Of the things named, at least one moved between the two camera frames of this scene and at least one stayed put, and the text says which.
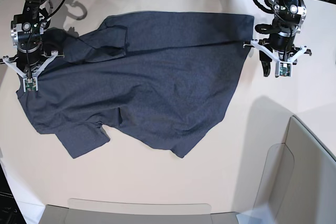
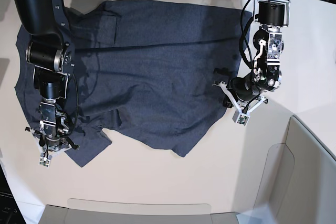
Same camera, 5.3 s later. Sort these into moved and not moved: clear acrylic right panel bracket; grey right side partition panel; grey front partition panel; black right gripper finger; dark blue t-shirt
Moved: dark blue t-shirt; black right gripper finger
Not moved: grey right side partition panel; grey front partition panel; clear acrylic right panel bracket
